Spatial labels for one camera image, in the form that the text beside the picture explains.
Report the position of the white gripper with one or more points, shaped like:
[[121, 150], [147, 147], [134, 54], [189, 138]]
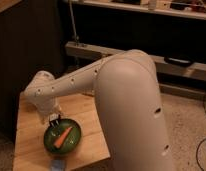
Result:
[[49, 115]]

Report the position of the black and white eraser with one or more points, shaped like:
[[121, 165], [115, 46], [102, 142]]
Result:
[[54, 120]]

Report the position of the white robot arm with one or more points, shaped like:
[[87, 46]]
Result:
[[128, 103]]

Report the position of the green plate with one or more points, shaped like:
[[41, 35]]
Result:
[[71, 141]]

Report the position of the orange carrot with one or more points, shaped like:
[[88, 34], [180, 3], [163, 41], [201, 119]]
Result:
[[60, 140]]

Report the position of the thin metal rod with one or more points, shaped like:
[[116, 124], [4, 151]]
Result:
[[75, 36]]

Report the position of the grey metal beam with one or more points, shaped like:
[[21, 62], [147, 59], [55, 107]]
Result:
[[196, 71]]

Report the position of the wooden shelf with clutter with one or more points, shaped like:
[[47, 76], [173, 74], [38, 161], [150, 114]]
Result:
[[150, 8]]

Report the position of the black handle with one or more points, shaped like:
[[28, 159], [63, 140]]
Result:
[[181, 63]]

